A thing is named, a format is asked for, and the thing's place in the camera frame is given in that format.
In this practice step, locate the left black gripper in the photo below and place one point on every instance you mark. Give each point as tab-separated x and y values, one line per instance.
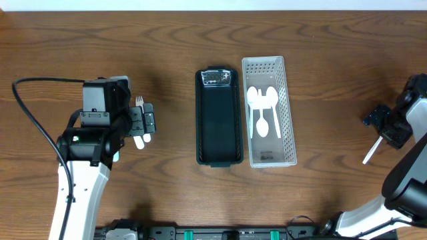
137	120

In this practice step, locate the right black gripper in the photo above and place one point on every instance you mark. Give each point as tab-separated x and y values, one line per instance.
385	124

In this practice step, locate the white fork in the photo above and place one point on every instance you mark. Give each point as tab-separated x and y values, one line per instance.
139	142
139	102

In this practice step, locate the white spoon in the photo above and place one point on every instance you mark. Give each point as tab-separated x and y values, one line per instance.
261	125
252	97
272	96
372	150

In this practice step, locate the pale green plastic fork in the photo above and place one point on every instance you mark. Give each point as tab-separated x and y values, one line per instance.
116	157

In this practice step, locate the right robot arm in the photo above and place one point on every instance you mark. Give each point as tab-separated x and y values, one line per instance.
402	202

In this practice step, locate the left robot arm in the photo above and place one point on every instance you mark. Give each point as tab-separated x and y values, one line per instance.
89	146

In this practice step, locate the black plastic basket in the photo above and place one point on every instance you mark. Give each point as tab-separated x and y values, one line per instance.
218	117

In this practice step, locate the clear plastic basket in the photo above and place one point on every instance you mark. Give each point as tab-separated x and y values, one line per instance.
269	151

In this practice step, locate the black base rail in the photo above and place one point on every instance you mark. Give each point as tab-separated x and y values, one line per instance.
129	229

